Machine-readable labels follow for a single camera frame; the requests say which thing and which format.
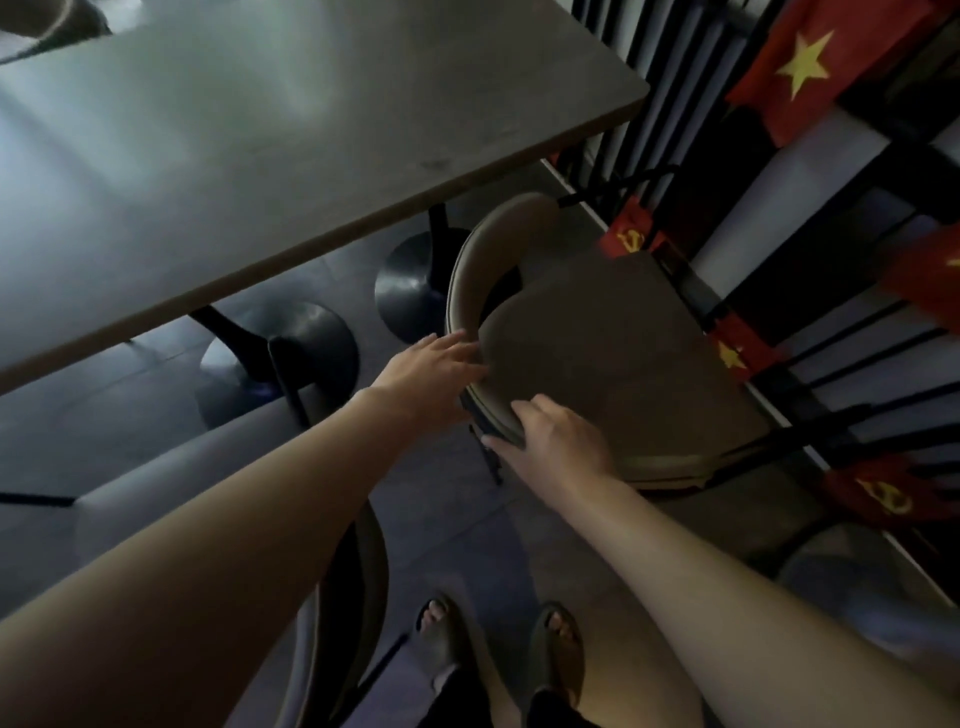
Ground small red hammer sickle flag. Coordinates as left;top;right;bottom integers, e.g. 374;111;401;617
598;197;667;261
819;452;960;528

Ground dark right sandal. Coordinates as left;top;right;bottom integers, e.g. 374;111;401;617
523;600;588;708

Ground black shorts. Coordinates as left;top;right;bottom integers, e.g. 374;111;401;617
418;666;603;728

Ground grey cushioned chair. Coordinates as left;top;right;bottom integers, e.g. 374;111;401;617
75;337;393;728
774;523;960;680

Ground black metal railing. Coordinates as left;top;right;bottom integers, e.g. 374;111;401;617
553;0;960;594

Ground person's left hand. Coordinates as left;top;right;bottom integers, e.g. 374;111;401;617
367;330;490;445

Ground black round table pedestal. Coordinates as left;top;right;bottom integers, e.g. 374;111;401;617
373;202;481;348
189;300;361;430

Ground small red star flag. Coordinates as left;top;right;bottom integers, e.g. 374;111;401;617
707;313;783;382

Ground large red star flag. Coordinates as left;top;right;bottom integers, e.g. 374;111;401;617
724;0;955;149

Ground dark left sandal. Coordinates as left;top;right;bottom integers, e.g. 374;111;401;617
411;594;470;695

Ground person's right forearm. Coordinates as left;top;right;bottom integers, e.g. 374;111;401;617
558;468;960;728

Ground dark sandal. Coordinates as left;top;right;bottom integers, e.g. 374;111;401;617
523;600;588;708
411;594;470;695

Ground brown cushioned chair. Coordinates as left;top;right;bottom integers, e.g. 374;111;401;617
444;191;781;496

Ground person's left forearm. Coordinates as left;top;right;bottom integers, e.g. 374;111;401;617
0;387;451;728

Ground person's right hand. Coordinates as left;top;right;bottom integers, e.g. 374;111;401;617
480;394;620;513

